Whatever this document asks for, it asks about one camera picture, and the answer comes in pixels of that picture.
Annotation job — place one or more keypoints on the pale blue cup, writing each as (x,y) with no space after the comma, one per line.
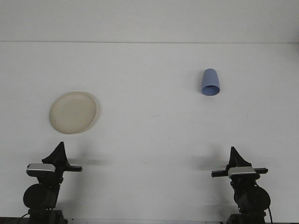
(210,80)

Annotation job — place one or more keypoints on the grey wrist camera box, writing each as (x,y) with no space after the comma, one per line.
(40,168)
(241,172)

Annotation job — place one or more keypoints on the pale round plate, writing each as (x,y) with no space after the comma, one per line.
(72,113)

